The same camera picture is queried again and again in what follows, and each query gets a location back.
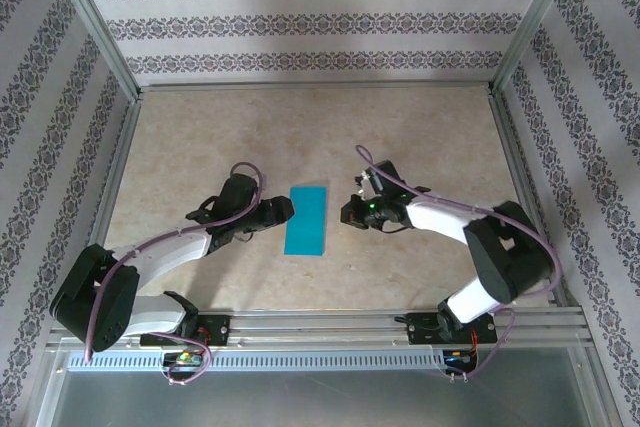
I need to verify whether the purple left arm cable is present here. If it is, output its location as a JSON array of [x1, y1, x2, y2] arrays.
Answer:
[[84, 161, 269, 387]]

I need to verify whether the long aluminium mounting rail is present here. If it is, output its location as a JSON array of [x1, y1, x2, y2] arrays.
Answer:
[[47, 309, 594, 348]]

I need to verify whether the grey slotted cable duct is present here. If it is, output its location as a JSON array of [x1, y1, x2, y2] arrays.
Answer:
[[66, 350, 481, 373]]

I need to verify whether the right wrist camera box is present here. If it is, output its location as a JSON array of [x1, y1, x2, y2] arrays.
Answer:
[[354, 170, 381, 199]]

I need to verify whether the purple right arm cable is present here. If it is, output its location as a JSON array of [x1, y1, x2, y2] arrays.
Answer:
[[354, 144, 562, 382]]

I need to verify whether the shiny metal sheet panel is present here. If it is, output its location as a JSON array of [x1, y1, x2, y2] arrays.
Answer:
[[37, 346, 609, 427]]

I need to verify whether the teal cloth sheet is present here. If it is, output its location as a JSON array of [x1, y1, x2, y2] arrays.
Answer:
[[283, 185, 330, 257]]

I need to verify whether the slanted aluminium frame post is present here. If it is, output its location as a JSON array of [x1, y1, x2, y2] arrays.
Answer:
[[42, 0, 144, 101], [489, 0, 586, 96]]

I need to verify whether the small electronics board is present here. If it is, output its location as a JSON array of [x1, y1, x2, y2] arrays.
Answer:
[[160, 350, 206, 373], [442, 349, 479, 368]]

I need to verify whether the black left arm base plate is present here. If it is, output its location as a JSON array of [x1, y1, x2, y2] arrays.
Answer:
[[139, 314, 232, 348]]

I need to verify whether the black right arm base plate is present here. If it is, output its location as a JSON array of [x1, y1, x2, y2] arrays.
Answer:
[[405, 311, 499, 346]]

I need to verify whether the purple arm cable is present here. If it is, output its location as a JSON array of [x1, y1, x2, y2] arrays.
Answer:
[[354, 144, 562, 382], [84, 161, 269, 387]]

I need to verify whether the aluminium table side rail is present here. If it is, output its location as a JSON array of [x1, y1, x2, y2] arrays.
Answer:
[[69, 96, 144, 313], [489, 94, 571, 308]]

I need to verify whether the thin aluminium wall rail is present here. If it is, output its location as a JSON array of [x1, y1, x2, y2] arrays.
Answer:
[[137, 80, 496, 93]]

